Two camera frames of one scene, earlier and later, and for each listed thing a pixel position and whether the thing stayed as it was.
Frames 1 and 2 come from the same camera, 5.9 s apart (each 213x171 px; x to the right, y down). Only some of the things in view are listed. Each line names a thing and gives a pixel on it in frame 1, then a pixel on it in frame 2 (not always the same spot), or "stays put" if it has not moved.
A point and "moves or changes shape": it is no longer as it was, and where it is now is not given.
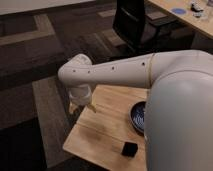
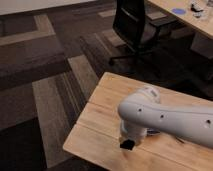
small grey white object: [196, 9] stays put
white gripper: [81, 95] → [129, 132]
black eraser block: [129, 149] moves or changes shape
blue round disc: [179, 10] stays put
